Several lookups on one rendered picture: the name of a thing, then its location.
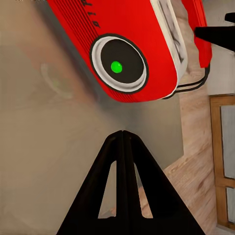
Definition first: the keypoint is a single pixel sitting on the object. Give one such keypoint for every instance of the radio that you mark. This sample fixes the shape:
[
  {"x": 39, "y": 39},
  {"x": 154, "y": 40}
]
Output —
[{"x": 134, "y": 48}]

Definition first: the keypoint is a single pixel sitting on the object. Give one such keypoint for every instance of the coffee table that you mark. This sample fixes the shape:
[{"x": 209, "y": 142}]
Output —
[{"x": 54, "y": 119}]

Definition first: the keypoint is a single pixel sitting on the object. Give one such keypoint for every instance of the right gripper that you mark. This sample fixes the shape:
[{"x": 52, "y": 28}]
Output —
[{"x": 223, "y": 36}]

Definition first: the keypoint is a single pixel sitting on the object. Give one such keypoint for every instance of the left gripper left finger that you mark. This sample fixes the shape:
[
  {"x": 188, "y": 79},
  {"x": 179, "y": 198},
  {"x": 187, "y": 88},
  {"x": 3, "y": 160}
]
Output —
[{"x": 82, "y": 218}]

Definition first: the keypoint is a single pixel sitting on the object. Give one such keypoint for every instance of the door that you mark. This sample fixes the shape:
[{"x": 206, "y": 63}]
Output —
[{"x": 223, "y": 136}]

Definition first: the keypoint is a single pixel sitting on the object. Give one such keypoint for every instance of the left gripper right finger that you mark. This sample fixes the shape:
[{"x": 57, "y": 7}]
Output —
[{"x": 170, "y": 214}]

